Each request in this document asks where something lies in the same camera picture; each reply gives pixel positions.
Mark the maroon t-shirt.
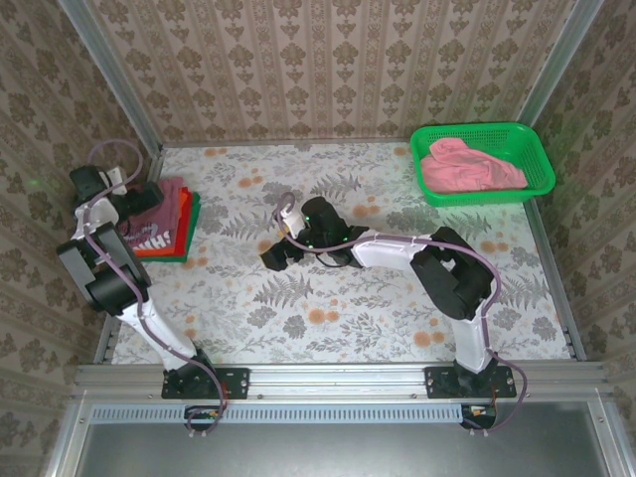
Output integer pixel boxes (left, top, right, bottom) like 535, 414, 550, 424
126, 177, 186, 257

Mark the orange t-shirt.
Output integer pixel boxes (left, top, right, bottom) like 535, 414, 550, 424
134, 186, 192, 260

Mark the red t-shirt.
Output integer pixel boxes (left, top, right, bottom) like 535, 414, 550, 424
143, 188, 196, 262

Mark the green t-shirt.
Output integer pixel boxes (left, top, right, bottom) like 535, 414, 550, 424
148, 191, 203, 264

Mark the floral tablecloth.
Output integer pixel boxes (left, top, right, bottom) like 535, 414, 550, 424
111, 141, 572, 367

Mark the aluminium mounting beam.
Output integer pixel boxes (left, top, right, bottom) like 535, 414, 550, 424
74, 362, 610, 401

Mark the pink t-shirt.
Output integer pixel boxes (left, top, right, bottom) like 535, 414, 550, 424
419, 137, 529, 194

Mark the black connector box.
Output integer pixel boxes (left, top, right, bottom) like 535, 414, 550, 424
184, 404, 224, 431
460, 403, 499, 431

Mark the grey metal sheet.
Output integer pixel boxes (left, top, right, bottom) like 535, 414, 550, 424
47, 400, 636, 477

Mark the green plastic basket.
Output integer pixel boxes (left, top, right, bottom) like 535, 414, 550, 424
409, 121, 557, 208

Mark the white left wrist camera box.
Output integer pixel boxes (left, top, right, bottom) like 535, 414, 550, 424
101, 167, 125, 194

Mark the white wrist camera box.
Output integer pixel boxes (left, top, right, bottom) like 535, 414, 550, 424
281, 206, 303, 236
101, 167, 125, 194

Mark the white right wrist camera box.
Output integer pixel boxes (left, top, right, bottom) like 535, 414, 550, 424
281, 206, 303, 236

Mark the aluminium frame post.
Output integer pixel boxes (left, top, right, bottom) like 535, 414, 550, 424
56, 0, 165, 158
516, 0, 607, 130

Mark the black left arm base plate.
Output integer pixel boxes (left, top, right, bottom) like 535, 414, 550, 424
161, 366, 249, 400

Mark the grey slotted cable duct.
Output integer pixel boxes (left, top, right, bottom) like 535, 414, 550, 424
91, 402, 461, 424

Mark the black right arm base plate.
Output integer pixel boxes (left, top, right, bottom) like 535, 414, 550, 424
423, 366, 516, 400

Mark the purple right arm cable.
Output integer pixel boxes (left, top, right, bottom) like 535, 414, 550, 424
271, 192, 532, 441

